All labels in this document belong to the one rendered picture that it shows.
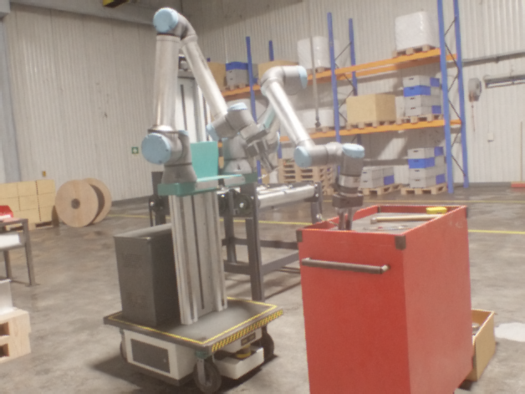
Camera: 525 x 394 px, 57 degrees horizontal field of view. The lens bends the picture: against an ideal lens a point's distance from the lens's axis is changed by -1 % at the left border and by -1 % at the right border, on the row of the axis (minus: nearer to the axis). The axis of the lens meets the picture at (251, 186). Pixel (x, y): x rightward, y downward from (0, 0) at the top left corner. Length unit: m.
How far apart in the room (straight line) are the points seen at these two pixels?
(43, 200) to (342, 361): 9.92
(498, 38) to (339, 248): 10.76
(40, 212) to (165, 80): 9.25
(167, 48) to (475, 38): 10.65
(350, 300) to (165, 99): 1.25
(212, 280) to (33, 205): 8.65
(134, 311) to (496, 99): 10.44
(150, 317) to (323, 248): 1.34
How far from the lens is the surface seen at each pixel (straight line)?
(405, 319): 1.88
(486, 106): 12.37
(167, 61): 2.40
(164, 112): 2.39
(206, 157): 2.87
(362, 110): 11.94
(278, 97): 2.29
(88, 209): 10.63
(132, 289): 3.05
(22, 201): 11.34
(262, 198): 3.98
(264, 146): 2.28
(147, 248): 2.84
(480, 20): 12.60
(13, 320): 3.81
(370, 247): 1.87
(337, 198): 2.02
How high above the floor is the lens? 1.28
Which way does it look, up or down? 4 degrees down
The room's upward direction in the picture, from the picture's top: 5 degrees counter-clockwise
